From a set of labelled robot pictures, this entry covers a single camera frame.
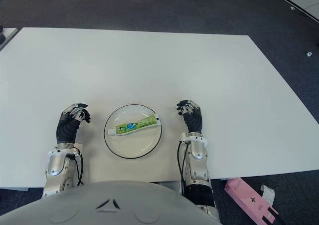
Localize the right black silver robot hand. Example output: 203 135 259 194
176 99 203 134

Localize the white paper strip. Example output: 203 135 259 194
260 184 276 207

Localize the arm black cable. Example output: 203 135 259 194
176 140 190 195
71 154 85 187

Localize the green toothpaste tube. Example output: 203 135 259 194
108 114 160 136

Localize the white plate black rim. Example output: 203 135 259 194
103 104 163 159

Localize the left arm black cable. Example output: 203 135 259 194
71 154 85 187

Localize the grey robot torso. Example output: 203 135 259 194
0 180 223 225

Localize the pink flat box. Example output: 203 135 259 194
224 177 280 225

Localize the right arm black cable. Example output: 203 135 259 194
176 140 190 195

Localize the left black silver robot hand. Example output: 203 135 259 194
56 103 91 144

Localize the white table leg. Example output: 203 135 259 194
158 181 182 193

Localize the small white side table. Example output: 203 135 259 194
0 27 18 52

